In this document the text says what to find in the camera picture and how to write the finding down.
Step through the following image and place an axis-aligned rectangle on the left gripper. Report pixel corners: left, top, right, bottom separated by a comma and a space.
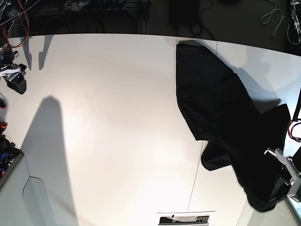
264, 147, 301, 205

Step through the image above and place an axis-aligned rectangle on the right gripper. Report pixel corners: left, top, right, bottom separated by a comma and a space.
0, 50, 27, 95

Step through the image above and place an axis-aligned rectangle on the black t-shirt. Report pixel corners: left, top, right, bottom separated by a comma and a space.
176, 43, 290, 212

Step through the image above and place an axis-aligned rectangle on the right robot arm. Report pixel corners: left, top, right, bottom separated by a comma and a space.
0, 0, 30, 94

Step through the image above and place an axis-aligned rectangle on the bin of colourful clothes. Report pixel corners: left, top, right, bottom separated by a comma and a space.
0, 117, 24, 179

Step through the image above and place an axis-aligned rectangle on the white label card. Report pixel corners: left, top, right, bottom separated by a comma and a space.
158, 211, 215, 226

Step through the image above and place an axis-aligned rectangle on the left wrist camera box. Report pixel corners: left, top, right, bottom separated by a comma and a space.
286, 178, 301, 202

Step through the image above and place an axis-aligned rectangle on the grey base plate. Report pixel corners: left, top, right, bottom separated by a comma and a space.
0, 154, 56, 226
237, 198, 301, 226

